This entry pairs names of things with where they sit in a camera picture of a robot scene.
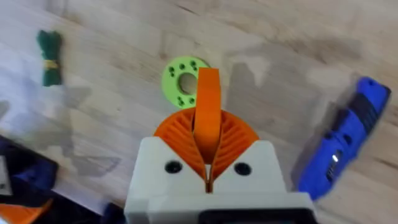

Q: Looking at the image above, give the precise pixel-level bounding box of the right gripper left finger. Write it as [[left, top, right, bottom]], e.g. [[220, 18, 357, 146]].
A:
[[127, 67, 209, 198]]

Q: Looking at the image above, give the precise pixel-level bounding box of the blue electric screwdriver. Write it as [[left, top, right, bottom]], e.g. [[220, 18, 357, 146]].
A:
[[297, 77, 392, 202]]

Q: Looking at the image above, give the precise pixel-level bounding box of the green toy vegetable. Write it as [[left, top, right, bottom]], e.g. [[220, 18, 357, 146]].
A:
[[36, 29, 63, 88]]

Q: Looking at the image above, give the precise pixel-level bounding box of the green disc with holes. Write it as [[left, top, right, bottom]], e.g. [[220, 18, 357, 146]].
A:
[[161, 55, 212, 110]]

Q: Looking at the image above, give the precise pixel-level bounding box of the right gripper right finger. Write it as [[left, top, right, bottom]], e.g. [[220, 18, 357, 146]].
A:
[[207, 67, 289, 195]]

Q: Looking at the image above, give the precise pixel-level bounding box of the dark blue toy tub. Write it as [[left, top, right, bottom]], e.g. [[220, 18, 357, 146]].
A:
[[0, 135, 126, 224]]

